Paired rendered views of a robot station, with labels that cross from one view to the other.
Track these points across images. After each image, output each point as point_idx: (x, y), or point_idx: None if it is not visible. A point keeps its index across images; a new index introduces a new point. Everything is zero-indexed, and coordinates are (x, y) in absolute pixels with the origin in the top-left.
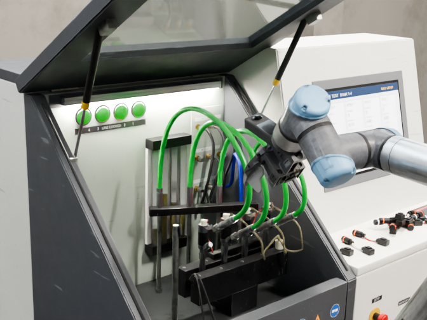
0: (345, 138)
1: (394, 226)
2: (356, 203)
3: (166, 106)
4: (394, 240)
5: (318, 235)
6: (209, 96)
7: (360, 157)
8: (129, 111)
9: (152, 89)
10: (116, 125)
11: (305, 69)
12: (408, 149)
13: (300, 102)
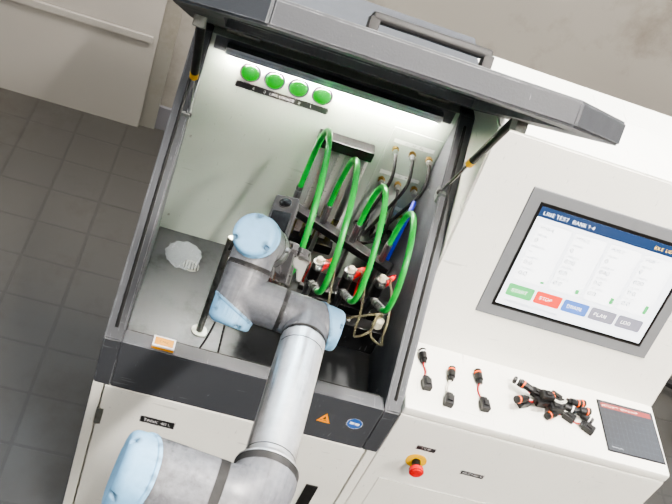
0: (258, 292)
1: (518, 400)
2: (518, 345)
3: (361, 108)
4: (505, 413)
5: (400, 346)
6: (427, 124)
7: (262, 320)
8: (310, 92)
9: (340, 85)
10: (288, 98)
11: (533, 168)
12: (285, 350)
13: (235, 229)
